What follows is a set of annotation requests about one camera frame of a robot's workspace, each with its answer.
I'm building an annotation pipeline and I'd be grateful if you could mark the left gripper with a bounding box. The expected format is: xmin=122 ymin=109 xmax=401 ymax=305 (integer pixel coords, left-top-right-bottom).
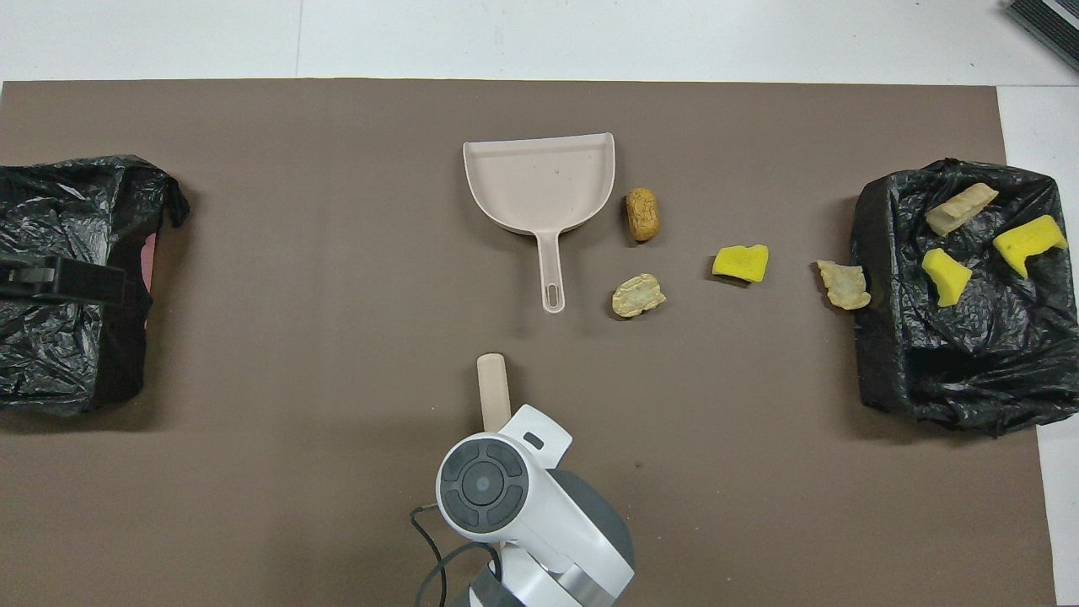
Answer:
xmin=0 ymin=255 xmax=129 ymax=307

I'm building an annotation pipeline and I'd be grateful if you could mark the beige plastic dustpan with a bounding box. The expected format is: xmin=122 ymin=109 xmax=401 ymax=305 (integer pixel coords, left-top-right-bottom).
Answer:
xmin=462 ymin=132 xmax=616 ymax=314

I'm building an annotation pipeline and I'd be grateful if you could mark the green and yellow sponge piece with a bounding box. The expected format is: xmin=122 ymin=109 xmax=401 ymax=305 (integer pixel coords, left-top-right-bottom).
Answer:
xmin=921 ymin=247 xmax=973 ymax=308

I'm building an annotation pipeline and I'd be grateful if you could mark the pale striped sponge chip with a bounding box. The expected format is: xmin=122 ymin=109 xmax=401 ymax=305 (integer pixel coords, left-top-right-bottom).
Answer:
xmin=816 ymin=260 xmax=872 ymax=312

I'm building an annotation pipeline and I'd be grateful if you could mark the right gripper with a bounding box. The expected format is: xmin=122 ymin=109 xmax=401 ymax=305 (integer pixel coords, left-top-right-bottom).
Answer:
xmin=497 ymin=403 xmax=574 ymax=469

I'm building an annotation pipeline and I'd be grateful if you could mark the brown table mat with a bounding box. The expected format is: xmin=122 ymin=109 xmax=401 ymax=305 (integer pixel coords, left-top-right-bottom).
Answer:
xmin=0 ymin=80 xmax=1059 ymax=607

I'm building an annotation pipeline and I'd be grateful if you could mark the black bag-lined trash bin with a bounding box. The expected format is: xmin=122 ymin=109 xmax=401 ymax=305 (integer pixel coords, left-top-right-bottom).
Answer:
xmin=0 ymin=154 xmax=191 ymax=416
xmin=850 ymin=158 xmax=1079 ymax=438

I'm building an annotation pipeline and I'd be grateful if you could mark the pale beige piece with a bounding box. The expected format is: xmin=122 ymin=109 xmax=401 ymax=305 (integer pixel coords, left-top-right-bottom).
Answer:
xmin=611 ymin=272 xmax=667 ymax=319

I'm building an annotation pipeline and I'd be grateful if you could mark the brown oval sponge piece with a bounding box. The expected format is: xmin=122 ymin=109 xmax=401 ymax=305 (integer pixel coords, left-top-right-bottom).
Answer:
xmin=624 ymin=187 xmax=662 ymax=243

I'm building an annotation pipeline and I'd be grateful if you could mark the yellow sponge block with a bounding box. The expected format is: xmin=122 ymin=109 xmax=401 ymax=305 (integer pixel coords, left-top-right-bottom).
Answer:
xmin=711 ymin=244 xmax=770 ymax=284

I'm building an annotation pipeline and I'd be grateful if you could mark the beige hand brush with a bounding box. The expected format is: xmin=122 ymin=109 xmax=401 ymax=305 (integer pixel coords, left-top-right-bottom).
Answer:
xmin=476 ymin=352 xmax=513 ymax=435

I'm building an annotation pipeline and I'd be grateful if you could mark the orange striped sponge piece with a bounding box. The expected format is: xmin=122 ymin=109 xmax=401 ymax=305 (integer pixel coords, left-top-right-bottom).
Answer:
xmin=925 ymin=182 xmax=1000 ymax=237

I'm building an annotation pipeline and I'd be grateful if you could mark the bent yellow sponge piece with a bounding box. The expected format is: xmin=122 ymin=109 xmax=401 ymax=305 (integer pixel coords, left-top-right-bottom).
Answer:
xmin=992 ymin=214 xmax=1068 ymax=279

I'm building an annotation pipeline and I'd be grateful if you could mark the grey ribbed object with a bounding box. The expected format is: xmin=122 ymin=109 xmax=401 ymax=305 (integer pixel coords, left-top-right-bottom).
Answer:
xmin=1003 ymin=0 xmax=1079 ymax=73

